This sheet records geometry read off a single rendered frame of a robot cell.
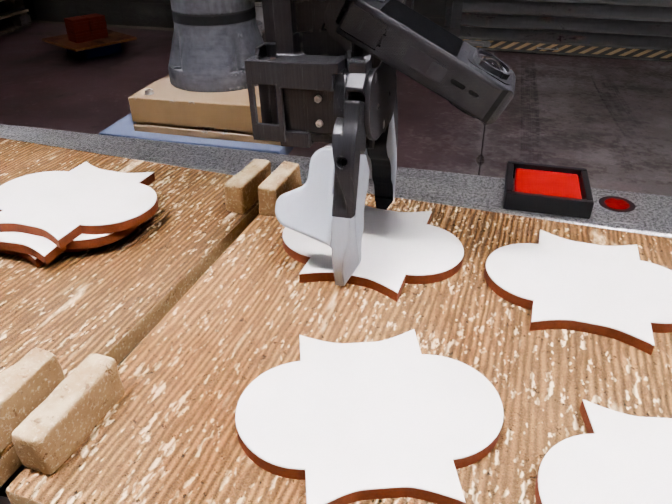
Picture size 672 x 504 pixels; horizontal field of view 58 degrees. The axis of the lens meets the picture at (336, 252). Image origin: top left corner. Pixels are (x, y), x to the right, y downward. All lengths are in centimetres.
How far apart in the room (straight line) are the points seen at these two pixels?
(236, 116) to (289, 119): 43
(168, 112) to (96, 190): 36
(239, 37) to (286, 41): 49
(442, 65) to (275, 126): 11
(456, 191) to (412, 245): 16
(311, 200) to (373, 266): 7
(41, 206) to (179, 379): 21
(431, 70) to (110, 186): 28
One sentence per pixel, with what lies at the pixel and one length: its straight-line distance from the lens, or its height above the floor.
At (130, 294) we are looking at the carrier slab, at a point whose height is 94.
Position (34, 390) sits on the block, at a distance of 36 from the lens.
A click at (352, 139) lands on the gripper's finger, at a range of 37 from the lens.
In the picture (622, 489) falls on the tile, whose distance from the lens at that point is 32.
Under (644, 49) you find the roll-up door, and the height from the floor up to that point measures 8.
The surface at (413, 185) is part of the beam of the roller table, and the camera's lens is 61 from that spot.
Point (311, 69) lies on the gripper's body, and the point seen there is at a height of 108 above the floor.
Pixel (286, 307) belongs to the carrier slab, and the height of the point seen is 94.
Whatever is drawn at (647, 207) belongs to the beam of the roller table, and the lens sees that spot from 63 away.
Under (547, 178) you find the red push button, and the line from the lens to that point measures 62.
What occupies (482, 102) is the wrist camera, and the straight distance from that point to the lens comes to 38.
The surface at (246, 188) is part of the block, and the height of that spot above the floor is 96.
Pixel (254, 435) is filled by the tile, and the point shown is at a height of 94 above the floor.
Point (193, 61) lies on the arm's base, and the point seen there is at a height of 96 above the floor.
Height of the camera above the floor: 118
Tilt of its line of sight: 32 degrees down
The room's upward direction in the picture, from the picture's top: straight up
